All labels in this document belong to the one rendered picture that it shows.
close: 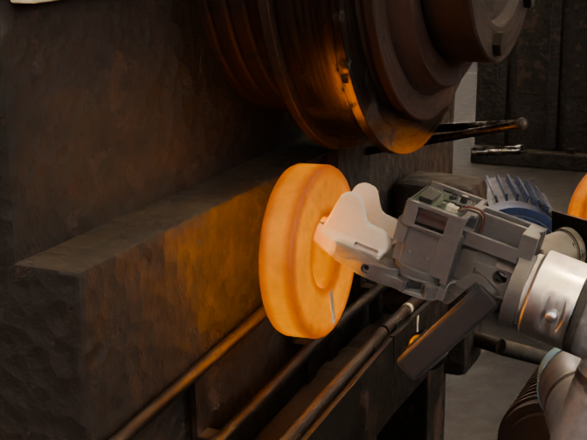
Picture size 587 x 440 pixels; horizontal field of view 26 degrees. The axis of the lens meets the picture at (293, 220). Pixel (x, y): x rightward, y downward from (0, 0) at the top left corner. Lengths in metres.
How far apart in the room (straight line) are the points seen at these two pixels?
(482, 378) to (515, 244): 2.06
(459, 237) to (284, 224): 0.15
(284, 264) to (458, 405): 1.92
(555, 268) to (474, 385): 2.03
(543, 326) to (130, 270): 0.34
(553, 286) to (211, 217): 0.29
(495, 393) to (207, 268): 1.99
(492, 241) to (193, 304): 0.26
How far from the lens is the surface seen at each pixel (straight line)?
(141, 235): 1.02
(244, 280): 1.18
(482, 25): 1.19
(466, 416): 2.90
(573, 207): 1.74
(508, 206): 3.42
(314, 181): 1.10
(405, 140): 1.27
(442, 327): 1.10
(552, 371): 1.20
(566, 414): 1.09
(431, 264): 1.08
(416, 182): 1.53
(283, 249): 1.07
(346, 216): 1.10
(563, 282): 1.06
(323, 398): 1.14
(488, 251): 1.07
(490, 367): 3.20
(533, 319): 1.06
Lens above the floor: 1.13
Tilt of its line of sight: 14 degrees down
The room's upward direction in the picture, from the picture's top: straight up
